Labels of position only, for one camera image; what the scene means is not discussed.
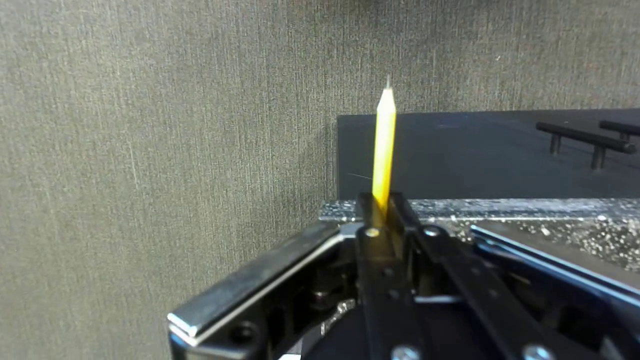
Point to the yellow pencil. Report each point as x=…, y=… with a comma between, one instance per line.
x=385, y=140

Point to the black drawer handle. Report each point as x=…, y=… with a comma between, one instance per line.
x=623, y=128
x=597, y=140

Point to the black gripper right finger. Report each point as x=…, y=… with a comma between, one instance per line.
x=500, y=317

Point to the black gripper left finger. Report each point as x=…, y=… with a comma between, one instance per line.
x=383, y=289

